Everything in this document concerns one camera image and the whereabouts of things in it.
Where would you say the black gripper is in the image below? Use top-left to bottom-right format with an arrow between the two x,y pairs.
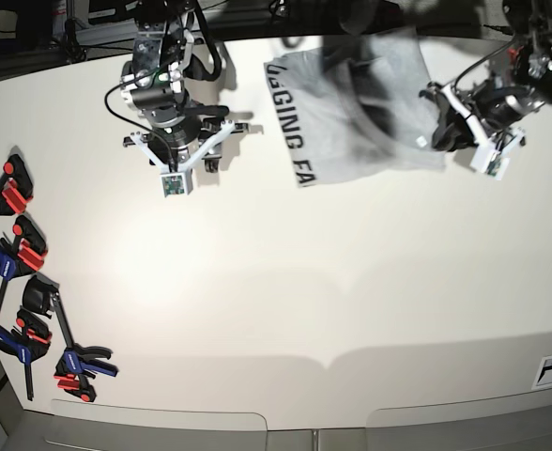
146,115 -> 224,174
432,84 -> 534,151

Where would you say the grey T-shirt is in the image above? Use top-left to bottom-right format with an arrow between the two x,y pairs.
264,27 -> 445,187

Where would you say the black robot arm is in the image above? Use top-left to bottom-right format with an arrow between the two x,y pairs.
421,1 -> 552,153
110,1 -> 229,173

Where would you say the blue red bar clamp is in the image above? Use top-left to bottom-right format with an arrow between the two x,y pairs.
0,214 -> 48,314
0,154 -> 33,216
0,307 -> 53,401
23,275 -> 118,403

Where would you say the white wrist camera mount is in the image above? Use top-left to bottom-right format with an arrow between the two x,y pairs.
420,83 -> 526,180
123,119 -> 250,197

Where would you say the aluminium rail with cables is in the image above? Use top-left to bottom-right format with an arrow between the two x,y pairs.
0,0 -> 211,62

